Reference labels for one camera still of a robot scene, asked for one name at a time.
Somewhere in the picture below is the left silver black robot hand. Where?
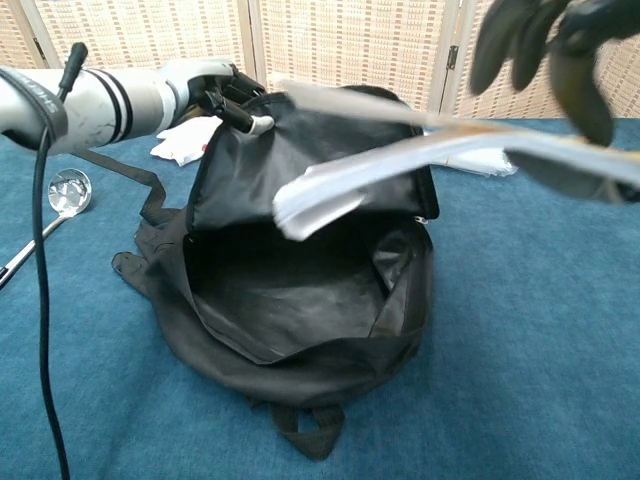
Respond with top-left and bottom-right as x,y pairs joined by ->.
164,57 -> 275,137

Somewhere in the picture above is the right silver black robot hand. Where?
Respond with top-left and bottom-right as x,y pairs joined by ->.
469,0 -> 640,206

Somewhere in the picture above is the white and yellow notebook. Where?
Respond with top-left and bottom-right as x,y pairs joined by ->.
272,78 -> 640,242

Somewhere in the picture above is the black fabric backpack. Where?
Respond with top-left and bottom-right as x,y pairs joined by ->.
74,84 -> 441,461

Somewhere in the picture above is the bundle of wrapped white straws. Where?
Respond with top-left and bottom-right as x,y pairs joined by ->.
424,127 -> 521,179

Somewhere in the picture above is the woven folding screen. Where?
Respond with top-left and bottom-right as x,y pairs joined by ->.
0,0 -> 640,121

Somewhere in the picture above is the stainless steel ladle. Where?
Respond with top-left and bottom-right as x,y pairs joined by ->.
0,168 -> 94,291

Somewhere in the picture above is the blue table cover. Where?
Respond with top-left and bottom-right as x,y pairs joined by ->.
0,117 -> 640,480

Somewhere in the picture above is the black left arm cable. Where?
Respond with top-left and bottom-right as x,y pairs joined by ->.
32,42 -> 89,480

